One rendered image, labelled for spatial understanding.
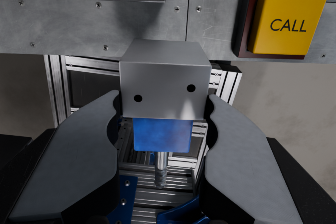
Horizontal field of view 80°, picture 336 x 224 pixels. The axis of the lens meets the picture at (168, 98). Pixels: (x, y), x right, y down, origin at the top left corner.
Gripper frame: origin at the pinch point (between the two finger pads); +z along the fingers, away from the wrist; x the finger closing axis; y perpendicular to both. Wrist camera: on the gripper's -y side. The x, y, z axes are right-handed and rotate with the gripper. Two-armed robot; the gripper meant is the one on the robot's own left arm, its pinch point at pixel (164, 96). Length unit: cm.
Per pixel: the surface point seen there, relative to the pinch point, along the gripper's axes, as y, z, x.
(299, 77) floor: 34, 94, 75
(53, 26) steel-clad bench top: -1.3, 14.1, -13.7
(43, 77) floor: 41, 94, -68
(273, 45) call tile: -1.1, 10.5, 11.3
